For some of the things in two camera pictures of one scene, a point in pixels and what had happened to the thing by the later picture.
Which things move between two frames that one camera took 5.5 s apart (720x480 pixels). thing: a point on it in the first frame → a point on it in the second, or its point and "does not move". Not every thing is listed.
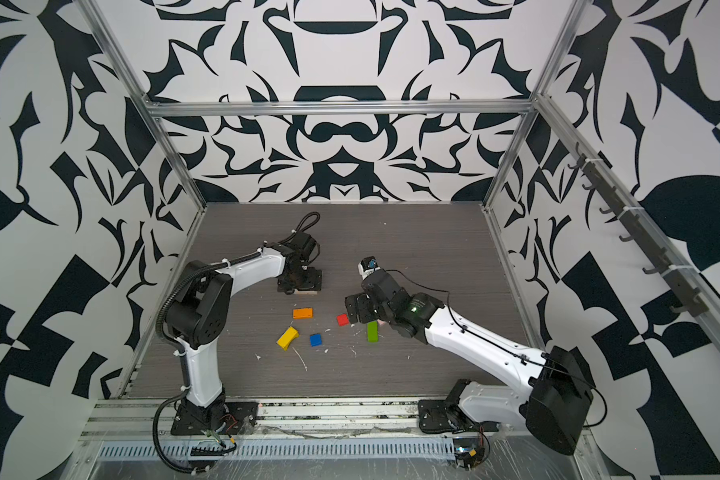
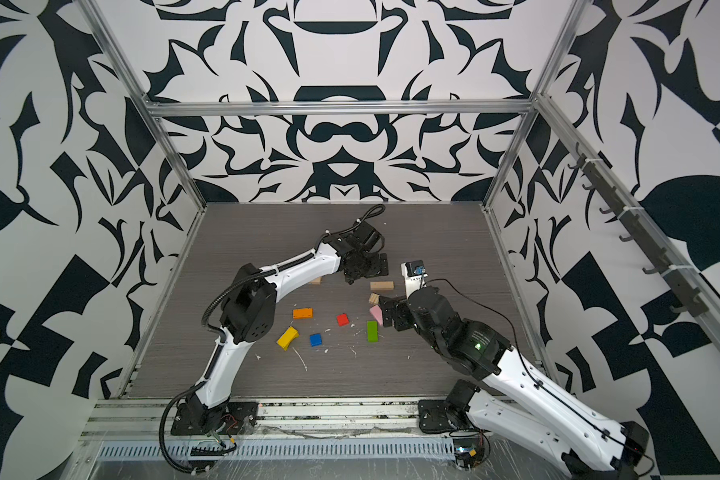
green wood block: [372, 332] does not move
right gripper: [362, 299] → [388, 310]
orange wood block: [303, 313] does not move
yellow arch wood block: [285, 340] does not move
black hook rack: [690, 301] does not move
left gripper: [314, 283] → [379, 267]
